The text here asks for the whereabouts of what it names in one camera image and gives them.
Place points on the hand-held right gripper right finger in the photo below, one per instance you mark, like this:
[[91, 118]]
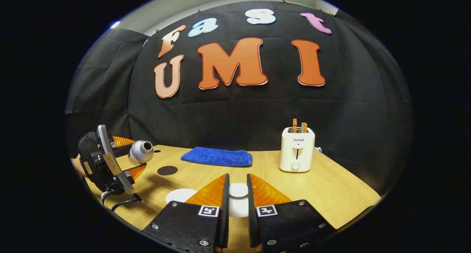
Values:
[[252, 220]]

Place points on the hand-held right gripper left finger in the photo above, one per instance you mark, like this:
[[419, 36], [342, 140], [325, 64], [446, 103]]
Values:
[[223, 216]]

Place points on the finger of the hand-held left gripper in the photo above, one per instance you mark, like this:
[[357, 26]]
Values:
[[134, 172], [123, 141]]

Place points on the dark round coaster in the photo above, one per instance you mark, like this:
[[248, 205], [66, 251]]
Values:
[[167, 170]]

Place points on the toast slice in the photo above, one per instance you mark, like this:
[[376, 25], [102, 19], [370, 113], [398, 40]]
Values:
[[304, 127], [294, 126]]

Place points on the silver water bottle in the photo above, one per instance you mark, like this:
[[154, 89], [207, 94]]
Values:
[[140, 153]]

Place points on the ceiling light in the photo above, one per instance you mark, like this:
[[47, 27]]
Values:
[[115, 24]]

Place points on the white toaster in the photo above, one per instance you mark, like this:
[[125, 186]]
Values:
[[296, 150]]

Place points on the black backdrop cloth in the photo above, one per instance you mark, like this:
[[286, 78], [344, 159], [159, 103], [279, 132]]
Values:
[[239, 116]]

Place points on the blue towel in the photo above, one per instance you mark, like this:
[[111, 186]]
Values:
[[217, 157]]

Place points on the white teacup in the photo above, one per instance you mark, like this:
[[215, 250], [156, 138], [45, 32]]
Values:
[[178, 196]]

